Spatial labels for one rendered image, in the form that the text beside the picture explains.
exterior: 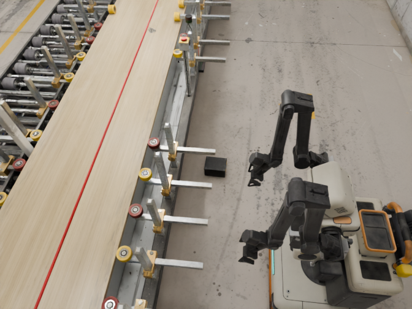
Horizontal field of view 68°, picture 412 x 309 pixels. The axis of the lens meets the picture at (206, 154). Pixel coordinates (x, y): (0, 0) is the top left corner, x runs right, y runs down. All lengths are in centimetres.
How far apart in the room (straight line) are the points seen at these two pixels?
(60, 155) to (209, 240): 134
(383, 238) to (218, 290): 125
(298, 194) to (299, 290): 138
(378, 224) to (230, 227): 123
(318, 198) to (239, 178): 195
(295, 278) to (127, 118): 162
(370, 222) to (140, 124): 155
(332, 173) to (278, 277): 112
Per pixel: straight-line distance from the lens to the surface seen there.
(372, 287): 190
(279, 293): 229
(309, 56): 442
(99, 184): 197
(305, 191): 103
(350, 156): 335
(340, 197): 134
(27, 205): 209
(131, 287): 197
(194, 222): 181
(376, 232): 190
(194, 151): 205
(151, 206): 160
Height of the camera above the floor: 248
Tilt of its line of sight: 53 degrees down
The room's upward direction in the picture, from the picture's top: 3 degrees counter-clockwise
